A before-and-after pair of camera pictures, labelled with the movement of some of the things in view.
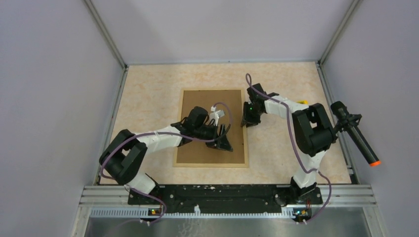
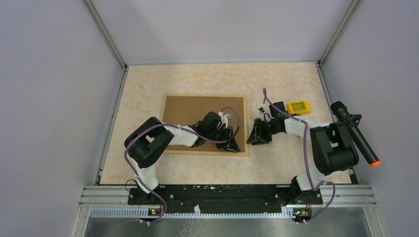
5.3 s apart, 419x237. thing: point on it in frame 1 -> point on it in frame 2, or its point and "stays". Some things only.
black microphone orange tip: x=339 y=108 stays
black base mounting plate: x=228 y=198 stays
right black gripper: x=247 y=121 -> x=257 y=137
